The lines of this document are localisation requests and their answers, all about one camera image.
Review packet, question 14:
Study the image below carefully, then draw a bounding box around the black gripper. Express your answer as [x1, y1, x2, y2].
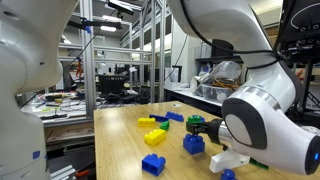
[186, 119, 223, 144]

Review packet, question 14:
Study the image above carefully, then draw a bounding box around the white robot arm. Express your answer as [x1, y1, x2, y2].
[0, 0, 319, 180]

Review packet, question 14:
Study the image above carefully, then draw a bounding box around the large blue block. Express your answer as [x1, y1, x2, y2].
[183, 134, 205, 155]

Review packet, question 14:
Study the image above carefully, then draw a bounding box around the blue long block far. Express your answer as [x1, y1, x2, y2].
[165, 111, 184, 122]

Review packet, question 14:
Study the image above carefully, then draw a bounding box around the small green block far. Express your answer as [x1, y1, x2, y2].
[160, 121, 170, 131]

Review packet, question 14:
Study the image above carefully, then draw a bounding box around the yellow block near centre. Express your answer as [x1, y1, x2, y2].
[144, 129, 166, 145]

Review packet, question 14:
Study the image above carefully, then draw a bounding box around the yellow block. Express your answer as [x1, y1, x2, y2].
[138, 118, 156, 127]
[144, 129, 166, 145]

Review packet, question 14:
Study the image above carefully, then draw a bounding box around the blue flat long block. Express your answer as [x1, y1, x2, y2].
[149, 114, 169, 122]

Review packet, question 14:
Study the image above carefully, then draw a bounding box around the yellow block far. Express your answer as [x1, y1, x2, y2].
[138, 118, 156, 127]

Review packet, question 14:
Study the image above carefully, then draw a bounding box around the blue block front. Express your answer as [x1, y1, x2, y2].
[142, 154, 166, 176]

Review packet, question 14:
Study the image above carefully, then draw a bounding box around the blue block bottom edge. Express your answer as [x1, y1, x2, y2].
[220, 169, 236, 180]

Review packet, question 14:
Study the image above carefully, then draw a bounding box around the clear plastic bin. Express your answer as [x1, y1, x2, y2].
[202, 84, 233, 102]

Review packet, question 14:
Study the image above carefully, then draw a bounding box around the black wire basket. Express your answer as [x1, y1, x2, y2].
[99, 75, 125, 94]

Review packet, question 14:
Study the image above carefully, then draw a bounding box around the black 3D printer frame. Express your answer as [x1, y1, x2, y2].
[274, 0, 320, 112]

